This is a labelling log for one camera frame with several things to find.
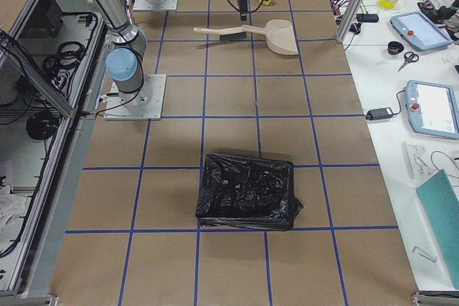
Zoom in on beige hand brush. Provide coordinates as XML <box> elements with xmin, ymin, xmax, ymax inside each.
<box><xmin>193</xmin><ymin>24</ymin><xmax>265</xmax><ymax>37</ymax></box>

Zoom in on beige plastic dustpan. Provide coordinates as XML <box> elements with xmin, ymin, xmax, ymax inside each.
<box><xmin>242</xmin><ymin>19</ymin><xmax>298</xmax><ymax>55</ymax></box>

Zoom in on black lined trash bin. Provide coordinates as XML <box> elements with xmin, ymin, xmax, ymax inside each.
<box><xmin>195</xmin><ymin>153</ymin><xmax>303</xmax><ymax>231</ymax></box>

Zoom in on yellow tape roll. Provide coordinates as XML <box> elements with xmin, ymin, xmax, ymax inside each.
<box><xmin>378</xmin><ymin>0</ymin><xmax>399</xmax><ymax>10</ymax></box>

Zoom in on upper teach pendant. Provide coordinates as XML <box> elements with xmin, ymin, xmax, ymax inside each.
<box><xmin>389</xmin><ymin>11</ymin><xmax>453</xmax><ymax>51</ymax></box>

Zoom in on teach pendant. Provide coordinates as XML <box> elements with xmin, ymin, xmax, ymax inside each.
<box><xmin>389</xmin><ymin>11</ymin><xmax>453</xmax><ymax>51</ymax></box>
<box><xmin>404</xmin><ymin>80</ymin><xmax>458</xmax><ymax>140</ymax></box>

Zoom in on black power adapter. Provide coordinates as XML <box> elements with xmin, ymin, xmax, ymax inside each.
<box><xmin>365</xmin><ymin>107</ymin><xmax>394</xmax><ymax>120</ymax></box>

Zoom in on lower teach pendant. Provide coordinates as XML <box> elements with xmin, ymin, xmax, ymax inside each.
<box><xmin>404</xmin><ymin>80</ymin><xmax>458</xmax><ymax>140</ymax></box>

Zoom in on teal notebook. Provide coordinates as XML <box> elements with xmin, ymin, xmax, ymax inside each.
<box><xmin>416</xmin><ymin>170</ymin><xmax>458</xmax><ymax>289</ymax></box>

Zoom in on metal allen key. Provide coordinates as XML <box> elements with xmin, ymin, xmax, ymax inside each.
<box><xmin>412</xmin><ymin>246</ymin><xmax>437</xmax><ymax>263</ymax></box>

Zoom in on aluminium frame post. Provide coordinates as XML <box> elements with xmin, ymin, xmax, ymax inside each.
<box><xmin>334</xmin><ymin>0</ymin><xmax>382</xmax><ymax>42</ymax></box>

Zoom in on black handled scissors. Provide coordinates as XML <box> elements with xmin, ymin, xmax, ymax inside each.
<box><xmin>397</xmin><ymin>51</ymin><xmax>420</xmax><ymax>72</ymax></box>

